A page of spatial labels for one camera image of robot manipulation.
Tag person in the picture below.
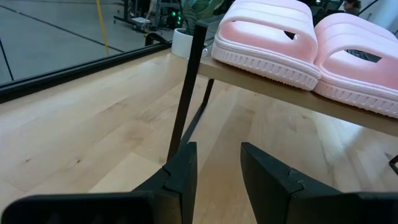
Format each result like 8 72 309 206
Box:
343 0 363 16

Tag green plant in white pot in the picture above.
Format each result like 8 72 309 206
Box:
170 0 225 60

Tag black equipment cart green lights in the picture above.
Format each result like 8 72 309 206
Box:
112 0 185 35

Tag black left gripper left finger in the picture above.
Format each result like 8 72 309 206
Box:
131 141 199 224

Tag pink rubber slide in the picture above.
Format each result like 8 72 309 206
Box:
313 12 398 119
211 0 322 91

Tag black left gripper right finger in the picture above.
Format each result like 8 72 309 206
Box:
240 142 343 224

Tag black curved hook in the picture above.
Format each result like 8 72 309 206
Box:
144 31 171 47

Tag wooden shelf with black frame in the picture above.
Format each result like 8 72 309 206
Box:
166 14 398 163

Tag yellow hanging cable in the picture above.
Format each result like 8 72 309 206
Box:
95 0 111 57

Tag black table edge rail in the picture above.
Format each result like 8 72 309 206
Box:
0 41 172 104

